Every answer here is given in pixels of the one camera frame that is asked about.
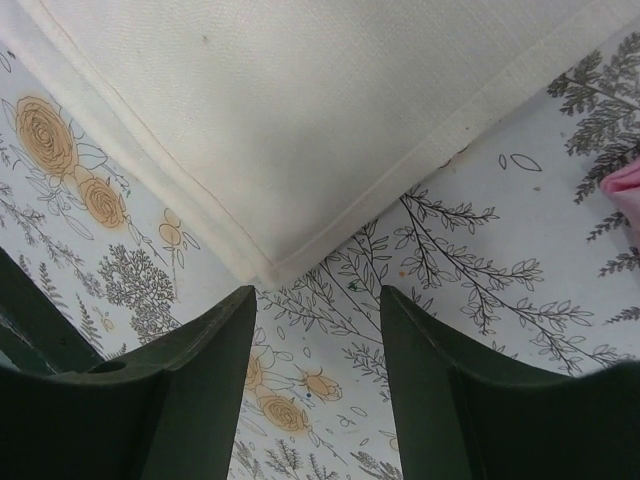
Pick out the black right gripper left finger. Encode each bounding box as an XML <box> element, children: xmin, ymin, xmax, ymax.
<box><xmin>0</xmin><ymin>285</ymin><xmax>258</xmax><ymax>480</ymax></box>

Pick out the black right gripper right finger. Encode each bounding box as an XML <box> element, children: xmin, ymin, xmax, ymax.
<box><xmin>380</xmin><ymin>286</ymin><xmax>639</xmax><ymax>479</ymax></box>

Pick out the pink floral placemat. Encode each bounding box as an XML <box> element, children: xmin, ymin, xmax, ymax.
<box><xmin>600</xmin><ymin>158</ymin><xmax>639</xmax><ymax>243</ymax></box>

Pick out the white cloth napkin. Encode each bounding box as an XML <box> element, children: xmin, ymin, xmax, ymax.
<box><xmin>1</xmin><ymin>1</ymin><xmax>639</xmax><ymax>285</ymax></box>

